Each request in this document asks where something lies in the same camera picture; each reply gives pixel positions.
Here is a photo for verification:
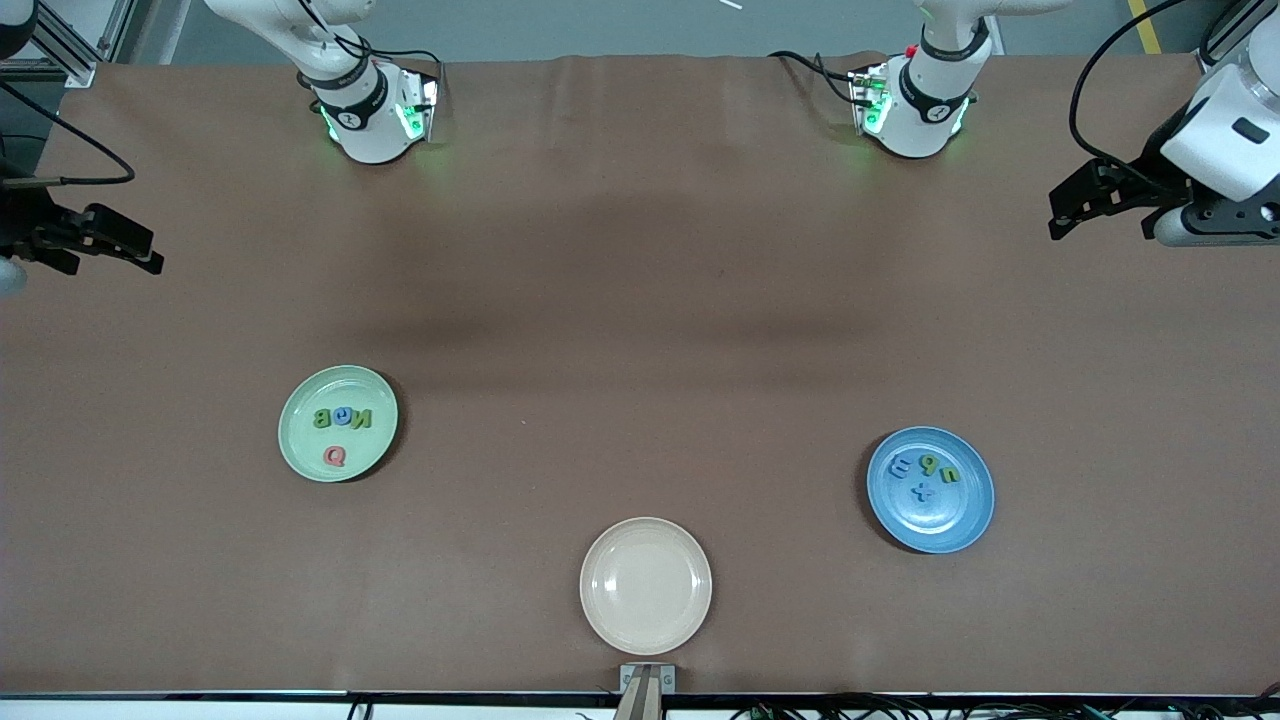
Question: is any green plate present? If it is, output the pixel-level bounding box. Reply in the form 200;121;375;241
278;365;399;483

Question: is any blue plate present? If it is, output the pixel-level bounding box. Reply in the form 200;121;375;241
866;427;996;554

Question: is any brown table mat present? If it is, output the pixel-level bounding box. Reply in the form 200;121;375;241
0;52;1280;696

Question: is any cream plate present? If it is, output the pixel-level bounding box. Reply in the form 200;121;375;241
580;517;713;656

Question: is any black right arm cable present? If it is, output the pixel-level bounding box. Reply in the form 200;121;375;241
0;80;137;188

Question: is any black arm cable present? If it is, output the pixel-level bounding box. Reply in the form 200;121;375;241
0;80;137;188
1068;0;1191;176

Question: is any aluminium frame profile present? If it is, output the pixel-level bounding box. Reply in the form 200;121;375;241
1197;0;1261;76
30;0;101;89
95;0;136;61

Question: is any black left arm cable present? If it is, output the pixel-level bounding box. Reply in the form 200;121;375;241
1068;0;1191;176

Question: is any black base power cable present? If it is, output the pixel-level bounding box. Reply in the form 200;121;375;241
768;50;863;106

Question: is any wooden post with metal bracket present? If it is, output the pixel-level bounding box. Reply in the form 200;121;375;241
619;663;677;720

